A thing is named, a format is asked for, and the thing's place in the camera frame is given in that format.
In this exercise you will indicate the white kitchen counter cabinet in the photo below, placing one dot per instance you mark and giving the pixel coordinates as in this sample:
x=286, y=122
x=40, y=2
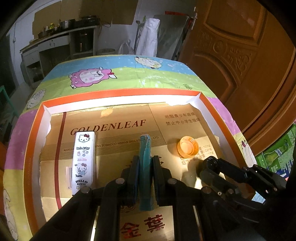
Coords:
x=40, y=58

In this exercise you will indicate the metal cooking pot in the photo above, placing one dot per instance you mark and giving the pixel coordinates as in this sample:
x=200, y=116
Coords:
x=65, y=24

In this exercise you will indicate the green stool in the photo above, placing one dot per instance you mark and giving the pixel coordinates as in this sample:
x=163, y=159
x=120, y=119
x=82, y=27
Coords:
x=3, y=90

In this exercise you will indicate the white Hello Kitty box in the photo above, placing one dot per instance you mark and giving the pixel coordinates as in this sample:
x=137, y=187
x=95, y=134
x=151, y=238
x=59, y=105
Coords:
x=83, y=164

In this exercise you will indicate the orange wooden door right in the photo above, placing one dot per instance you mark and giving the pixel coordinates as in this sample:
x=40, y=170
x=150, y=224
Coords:
x=244, y=55

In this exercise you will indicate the orange-rimmed shallow cardboard tray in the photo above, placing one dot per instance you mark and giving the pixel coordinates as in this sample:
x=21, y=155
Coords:
x=118, y=123

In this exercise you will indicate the green and blue carton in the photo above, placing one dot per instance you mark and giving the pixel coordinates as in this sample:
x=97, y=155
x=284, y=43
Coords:
x=278, y=158

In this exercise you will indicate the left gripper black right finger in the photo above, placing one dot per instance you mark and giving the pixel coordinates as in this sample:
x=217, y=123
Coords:
x=161, y=187

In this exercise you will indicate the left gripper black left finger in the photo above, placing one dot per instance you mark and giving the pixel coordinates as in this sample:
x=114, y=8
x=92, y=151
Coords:
x=132, y=182

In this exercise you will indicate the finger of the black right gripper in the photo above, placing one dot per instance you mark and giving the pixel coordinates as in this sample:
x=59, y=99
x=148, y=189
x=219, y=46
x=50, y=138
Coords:
x=223, y=176

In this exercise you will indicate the colourful cartoon tablecloth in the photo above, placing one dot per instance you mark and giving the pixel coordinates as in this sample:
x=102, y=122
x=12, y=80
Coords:
x=100, y=77

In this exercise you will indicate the translucent amber bottle cap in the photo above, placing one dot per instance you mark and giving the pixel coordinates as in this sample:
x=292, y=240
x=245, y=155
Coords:
x=187, y=147

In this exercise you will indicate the teal slim box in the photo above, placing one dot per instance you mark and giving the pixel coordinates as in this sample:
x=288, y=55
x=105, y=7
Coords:
x=145, y=177

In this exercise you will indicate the white rolled sack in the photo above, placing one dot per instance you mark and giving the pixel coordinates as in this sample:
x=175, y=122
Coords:
x=146, y=43

